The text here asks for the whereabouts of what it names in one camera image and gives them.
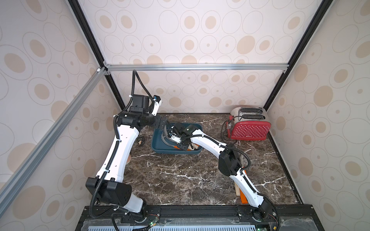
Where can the red polka dot toaster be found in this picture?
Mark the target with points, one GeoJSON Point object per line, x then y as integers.
{"type": "Point", "coordinates": [248, 123]}

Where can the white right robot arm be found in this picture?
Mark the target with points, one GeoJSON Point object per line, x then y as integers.
{"type": "Point", "coordinates": [232, 162]}

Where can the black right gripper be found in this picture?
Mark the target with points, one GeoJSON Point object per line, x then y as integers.
{"type": "Point", "coordinates": [169, 130]}

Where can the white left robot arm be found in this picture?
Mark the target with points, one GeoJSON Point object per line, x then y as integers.
{"type": "Point", "coordinates": [108, 186]}

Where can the diagonal aluminium frame bar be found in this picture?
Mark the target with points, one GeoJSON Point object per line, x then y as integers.
{"type": "Point", "coordinates": [30, 164]}

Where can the teal plastic storage box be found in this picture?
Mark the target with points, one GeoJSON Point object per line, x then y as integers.
{"type": "Point", "coordinates": [159, 147]}

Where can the horizontal aluminium frame bar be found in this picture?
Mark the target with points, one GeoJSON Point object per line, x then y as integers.
{"type": "Point", "coordinates": [196, 67]}

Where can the pink tape roll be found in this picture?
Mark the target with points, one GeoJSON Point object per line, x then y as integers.
{"type": "Point", "coordinates": [129, 159]}

